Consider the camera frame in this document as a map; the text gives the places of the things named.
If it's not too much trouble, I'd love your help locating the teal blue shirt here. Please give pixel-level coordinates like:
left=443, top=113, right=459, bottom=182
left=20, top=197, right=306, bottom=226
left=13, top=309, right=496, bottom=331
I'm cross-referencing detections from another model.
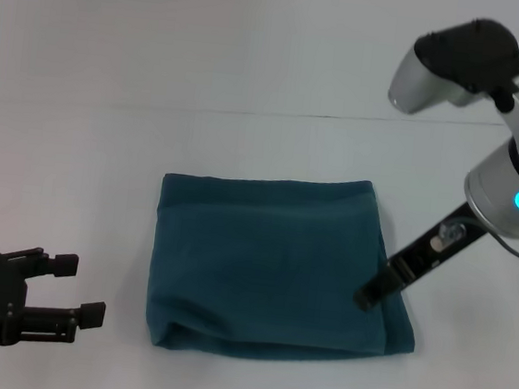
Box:
left=140, top=157, right=434, bottom=376

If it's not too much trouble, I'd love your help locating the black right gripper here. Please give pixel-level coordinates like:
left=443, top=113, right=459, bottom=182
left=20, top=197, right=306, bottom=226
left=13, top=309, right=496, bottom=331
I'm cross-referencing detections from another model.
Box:
left=350, top=191, right=492, bottom=324

